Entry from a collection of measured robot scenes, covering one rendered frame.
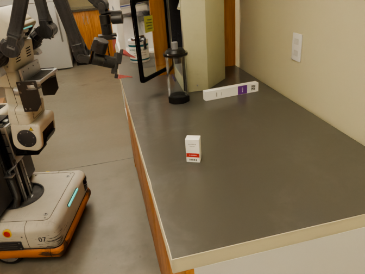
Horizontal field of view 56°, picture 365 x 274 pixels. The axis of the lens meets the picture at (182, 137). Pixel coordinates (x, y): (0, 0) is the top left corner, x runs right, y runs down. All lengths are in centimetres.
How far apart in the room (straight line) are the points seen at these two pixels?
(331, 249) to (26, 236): 166
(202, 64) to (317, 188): 92
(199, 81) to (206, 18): 29
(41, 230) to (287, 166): 146
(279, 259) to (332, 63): 77
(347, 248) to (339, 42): 71
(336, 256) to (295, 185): 20
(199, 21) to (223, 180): 87
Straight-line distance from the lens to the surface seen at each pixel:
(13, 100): 203
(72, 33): 166
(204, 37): 167
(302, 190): 98
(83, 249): 228
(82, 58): 169
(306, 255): 92
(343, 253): 99
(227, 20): 210
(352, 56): 130
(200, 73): 170
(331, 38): 139
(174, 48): 154
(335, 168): 110
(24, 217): 221
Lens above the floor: 149
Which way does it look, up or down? 26 degrees down
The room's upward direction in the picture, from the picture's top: 5 degrees counter-clockwise
